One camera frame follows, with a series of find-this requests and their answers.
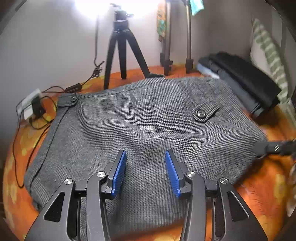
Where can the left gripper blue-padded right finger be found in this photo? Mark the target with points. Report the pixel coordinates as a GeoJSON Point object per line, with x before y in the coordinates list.
{"type": "Point", "coordinates": [232, 219]}

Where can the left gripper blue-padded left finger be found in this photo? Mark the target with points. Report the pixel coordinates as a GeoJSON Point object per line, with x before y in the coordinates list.
{"type": "Point", "coordinates": [60, 217]}

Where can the grey houndstooth pants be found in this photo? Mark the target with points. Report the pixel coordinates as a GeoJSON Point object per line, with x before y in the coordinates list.
{"type": "Point", "coordinates": [200, 119]}

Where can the stack of dark folded clothes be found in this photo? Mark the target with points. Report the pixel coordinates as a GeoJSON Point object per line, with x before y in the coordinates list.
{"type": "Point", "coordinates": [257, 92]}

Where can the green striped white pillow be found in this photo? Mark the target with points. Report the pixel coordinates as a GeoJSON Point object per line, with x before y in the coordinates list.
{"type": "Point", "coordinates": [265, 55]}

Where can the black power adapter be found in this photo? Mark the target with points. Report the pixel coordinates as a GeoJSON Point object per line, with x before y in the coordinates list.
{"type": "Point", "coordinates": [38, 109]}

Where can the white power strip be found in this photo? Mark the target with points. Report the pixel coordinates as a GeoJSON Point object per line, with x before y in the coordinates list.
{"type": "Point", "coordinates": [24, 108]}

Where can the silver tripod stand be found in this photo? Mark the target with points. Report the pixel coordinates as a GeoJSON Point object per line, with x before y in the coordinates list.
{"type": "Point", "coordinates": [177, 42]}

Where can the colourful cloth on stand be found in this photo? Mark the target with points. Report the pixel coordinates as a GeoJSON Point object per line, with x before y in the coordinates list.
{"type": "Point", "coordinates": [161, 21]}

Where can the black tripod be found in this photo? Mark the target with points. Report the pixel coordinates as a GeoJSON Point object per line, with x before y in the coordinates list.
{"type": "Point", "coordinates": [120, 37]}

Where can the bright ring light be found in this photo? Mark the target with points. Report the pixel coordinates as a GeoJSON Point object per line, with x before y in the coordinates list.
{"type": "Point", "coordinates": [93, 10]}

